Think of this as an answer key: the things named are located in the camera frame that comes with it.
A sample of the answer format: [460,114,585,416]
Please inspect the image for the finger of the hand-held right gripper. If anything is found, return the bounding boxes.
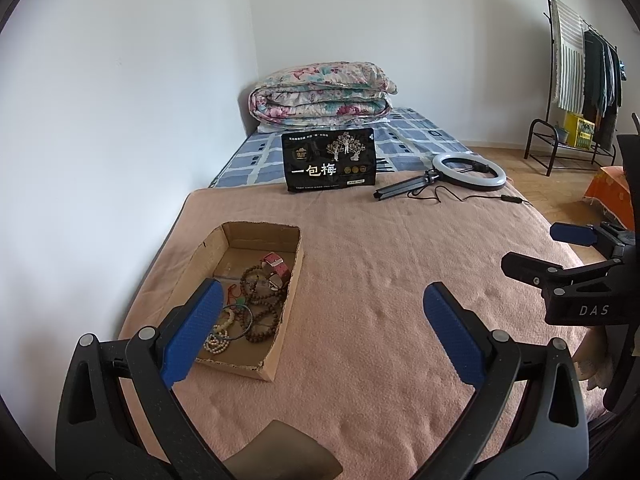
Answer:
[501,252,621,301]
[550,222,626,259]

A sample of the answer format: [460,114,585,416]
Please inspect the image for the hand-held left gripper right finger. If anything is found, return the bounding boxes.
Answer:
[422,281,590,480]

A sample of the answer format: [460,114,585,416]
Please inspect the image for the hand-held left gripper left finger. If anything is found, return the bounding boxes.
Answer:
[55,279,226,480]

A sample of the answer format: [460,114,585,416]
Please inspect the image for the cream bead bracelet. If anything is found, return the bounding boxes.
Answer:
[212,307,237,338]

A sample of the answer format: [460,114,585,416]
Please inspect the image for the red cord green charm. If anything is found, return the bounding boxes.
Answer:
[222,285,249,309]

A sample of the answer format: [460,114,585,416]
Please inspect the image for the dark metal bangle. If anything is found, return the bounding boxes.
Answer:
[220,305,254,342]

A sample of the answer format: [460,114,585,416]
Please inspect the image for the brown wooden bead necklace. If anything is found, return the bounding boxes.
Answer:
[240,265,289,346]

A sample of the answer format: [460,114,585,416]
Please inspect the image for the red strap wristwatch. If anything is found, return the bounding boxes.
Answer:
[260,252,292,291]

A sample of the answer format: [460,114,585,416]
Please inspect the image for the cardboard box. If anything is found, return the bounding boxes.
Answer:
[192,221,305,383]

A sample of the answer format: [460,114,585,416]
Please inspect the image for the person's right hand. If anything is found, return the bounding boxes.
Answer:
[571,327,610,381]

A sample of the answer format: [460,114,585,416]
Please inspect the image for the pink blanket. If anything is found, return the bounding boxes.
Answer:
[117,186,608,480]

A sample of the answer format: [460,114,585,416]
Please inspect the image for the black metal clothes rack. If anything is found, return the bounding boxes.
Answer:
[524,0,626,177]

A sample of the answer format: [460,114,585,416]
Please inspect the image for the yellow box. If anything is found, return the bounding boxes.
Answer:
[564,112,596,150]

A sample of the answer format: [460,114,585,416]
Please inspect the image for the dark hanging clothes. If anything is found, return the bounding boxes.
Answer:
[582,30,624,148]

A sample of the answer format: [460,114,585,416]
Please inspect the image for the black folded tripod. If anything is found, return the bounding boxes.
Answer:
[374,170,441,202]

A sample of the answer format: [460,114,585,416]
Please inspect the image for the striped towel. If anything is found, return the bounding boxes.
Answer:
[552,0,586,111]

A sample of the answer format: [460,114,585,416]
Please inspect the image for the blue checked bedsheet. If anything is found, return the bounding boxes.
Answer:
[209,107,471,189]

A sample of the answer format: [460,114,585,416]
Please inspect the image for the black snack bag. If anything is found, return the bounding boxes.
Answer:
[281,128,377,194]

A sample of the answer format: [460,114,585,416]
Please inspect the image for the white pillow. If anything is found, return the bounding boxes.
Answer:
[256,112,393,134]

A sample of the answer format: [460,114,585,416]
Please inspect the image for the folded floral quilt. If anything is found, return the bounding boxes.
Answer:
[250,61,400,126]

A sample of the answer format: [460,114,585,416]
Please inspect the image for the black ring light cable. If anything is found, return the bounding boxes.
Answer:
[405,185,533,207]

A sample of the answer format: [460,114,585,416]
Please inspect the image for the white ring light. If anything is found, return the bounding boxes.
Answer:
[431,153,507,192]

